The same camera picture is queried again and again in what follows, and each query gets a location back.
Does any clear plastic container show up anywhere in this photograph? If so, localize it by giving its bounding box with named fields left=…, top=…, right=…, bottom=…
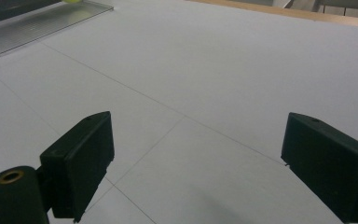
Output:
left=0, top=0, right=115, bottom=57

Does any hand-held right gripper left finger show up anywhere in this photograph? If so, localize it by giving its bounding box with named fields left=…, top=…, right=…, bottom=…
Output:
left=39, top=110, right=116, bottom=224

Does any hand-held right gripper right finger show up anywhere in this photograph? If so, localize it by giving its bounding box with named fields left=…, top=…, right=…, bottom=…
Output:
left=281, top=112, right=358, bottom=224

